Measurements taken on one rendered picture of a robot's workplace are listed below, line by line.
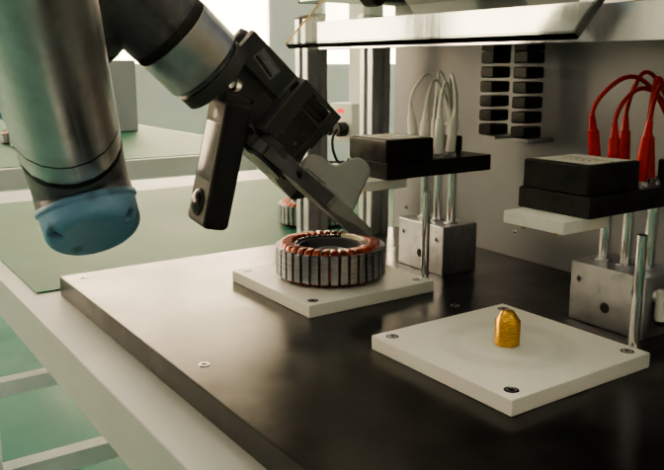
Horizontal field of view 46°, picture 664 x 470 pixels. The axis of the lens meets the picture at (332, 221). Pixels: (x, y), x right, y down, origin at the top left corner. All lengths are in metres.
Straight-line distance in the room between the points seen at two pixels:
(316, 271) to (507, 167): 0.30
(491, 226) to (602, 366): 0.40
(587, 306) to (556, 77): 0.28
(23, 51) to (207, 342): 0.29
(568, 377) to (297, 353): 0.21
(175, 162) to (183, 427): 1.63
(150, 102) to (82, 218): 4.92
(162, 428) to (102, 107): 0.22
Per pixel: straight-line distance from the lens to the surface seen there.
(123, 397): 0.62
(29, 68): 0.48
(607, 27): 0.66
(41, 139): 0.54
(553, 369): 0.58
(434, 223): 0.85
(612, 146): 0.69
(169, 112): 5.56
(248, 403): 0.54
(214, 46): 0.67
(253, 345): 0.64
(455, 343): 0.62
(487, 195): 0.97
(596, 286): 0.71
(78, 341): 0.75
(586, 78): 0.87
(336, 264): 0.74
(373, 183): 0.77
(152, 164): 2.13
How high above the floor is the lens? 0.99
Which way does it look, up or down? 11 degrees down
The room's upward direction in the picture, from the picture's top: straight up
